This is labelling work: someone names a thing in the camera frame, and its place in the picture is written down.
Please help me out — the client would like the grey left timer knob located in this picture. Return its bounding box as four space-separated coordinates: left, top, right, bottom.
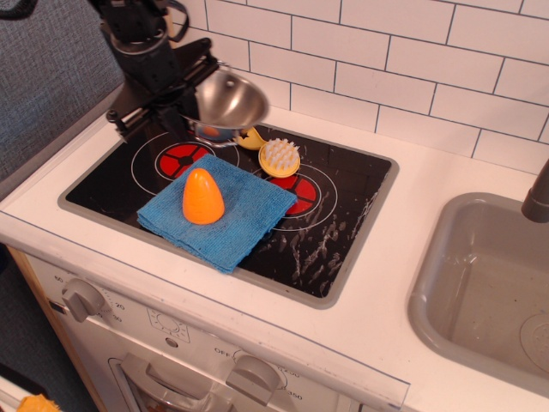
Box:
62 278 105 323

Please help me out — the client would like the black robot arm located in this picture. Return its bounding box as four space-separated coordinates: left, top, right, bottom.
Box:
91 1 219 141

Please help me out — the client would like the grey faucet spout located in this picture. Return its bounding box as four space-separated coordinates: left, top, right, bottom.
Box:
521 161 549 223

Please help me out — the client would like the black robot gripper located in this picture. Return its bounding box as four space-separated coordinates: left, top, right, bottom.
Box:
106 31 220 141

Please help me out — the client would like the grey oven temperature knob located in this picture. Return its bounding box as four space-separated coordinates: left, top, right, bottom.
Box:
226 355 281 406

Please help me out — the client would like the grey oven door handle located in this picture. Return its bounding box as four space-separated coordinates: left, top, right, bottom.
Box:
119 354 236 411

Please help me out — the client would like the orange plastic toy carrot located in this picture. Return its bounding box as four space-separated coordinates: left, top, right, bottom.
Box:
182 168 225 225

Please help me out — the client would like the orange object at corner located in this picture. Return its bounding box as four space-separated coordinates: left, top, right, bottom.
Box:
16 394 61 412

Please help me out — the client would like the black toy stove top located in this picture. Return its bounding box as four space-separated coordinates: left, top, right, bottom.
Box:
59 125 398 307

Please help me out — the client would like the blue folded microfiber cloth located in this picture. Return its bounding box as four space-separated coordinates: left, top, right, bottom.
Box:
137 154 297 274

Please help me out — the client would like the yellow dish brush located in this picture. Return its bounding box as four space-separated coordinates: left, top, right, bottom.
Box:
235 128 301 178

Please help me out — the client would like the grey plastic sink basin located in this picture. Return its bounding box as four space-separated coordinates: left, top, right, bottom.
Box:
408 192 548 397

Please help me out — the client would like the small stainless steel pan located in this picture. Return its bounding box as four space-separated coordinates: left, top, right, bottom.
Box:
183 63 269 148

